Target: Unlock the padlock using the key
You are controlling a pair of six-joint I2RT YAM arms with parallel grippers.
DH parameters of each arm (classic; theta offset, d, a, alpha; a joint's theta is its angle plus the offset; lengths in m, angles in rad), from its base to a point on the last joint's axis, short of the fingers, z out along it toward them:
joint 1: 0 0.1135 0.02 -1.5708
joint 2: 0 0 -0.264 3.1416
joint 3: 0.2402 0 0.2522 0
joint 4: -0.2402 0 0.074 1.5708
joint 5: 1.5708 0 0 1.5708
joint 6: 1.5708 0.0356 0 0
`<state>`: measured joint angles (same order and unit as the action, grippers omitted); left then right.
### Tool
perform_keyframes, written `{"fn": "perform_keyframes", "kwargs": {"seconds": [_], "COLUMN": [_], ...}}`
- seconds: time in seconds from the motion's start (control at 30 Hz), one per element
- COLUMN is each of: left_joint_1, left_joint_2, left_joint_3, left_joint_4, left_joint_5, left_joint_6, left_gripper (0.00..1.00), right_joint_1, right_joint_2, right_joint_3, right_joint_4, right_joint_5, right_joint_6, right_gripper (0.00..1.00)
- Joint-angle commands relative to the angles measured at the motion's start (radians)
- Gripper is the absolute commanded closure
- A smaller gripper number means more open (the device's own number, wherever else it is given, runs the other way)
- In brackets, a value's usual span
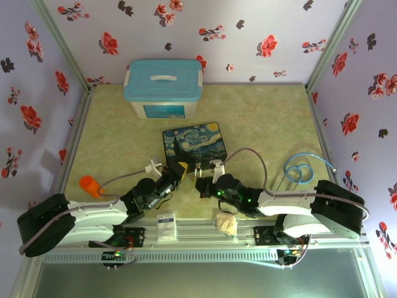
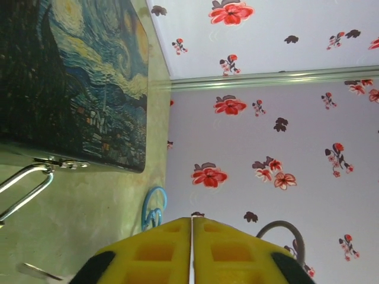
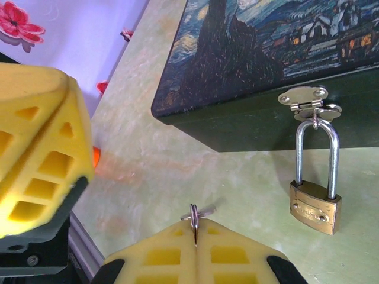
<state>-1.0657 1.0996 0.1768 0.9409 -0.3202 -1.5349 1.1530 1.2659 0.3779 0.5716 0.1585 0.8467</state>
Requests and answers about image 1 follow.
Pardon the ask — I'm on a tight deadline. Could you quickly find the aluminium mounting rail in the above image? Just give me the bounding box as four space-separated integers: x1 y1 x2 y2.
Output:
43 217 370 265

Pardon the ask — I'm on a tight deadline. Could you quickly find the storage box with blue lid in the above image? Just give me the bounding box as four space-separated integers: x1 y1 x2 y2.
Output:
123 58 204 120

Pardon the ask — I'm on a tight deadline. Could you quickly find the green circuit board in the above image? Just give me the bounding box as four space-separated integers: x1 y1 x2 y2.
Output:
102 250 128 262

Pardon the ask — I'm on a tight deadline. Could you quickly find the orange plastic cup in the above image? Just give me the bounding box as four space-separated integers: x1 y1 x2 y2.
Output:
79 175 102 198

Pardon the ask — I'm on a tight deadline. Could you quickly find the crumpled clear plastic bag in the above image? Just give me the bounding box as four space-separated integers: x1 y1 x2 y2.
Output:
215 212 240 240

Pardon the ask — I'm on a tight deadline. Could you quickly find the aluminium frame post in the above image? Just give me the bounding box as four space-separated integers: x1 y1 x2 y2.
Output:
30 0 92 93
305 0 364 93

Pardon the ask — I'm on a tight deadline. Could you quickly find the white paper packet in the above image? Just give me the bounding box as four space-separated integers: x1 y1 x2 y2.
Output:
156 212 179 242

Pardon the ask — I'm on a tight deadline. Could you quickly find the blue coiled cable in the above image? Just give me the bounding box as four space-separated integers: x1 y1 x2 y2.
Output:
283 152 337 191

